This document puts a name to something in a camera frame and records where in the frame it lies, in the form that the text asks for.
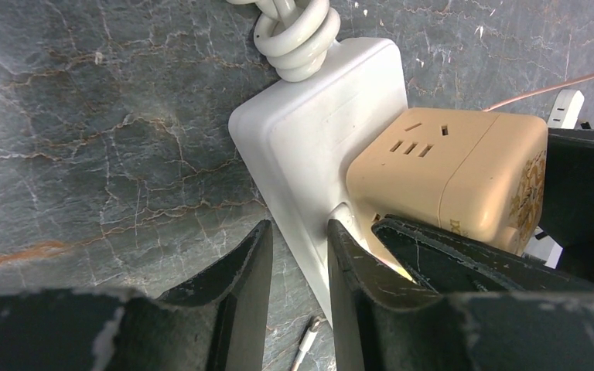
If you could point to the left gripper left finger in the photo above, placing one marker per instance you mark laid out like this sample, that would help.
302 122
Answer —
216 320

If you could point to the small white power strip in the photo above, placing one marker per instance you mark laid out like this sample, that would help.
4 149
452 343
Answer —
565 111

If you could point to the large white power strip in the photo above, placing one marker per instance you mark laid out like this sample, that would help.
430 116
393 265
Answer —
298 140

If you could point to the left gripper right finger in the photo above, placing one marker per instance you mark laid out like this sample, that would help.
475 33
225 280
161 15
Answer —
383 321

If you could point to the tan cube adapter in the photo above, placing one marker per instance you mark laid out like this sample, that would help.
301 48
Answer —
477 174

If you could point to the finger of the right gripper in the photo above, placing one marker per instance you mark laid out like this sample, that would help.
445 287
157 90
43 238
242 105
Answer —
568 203
445 262

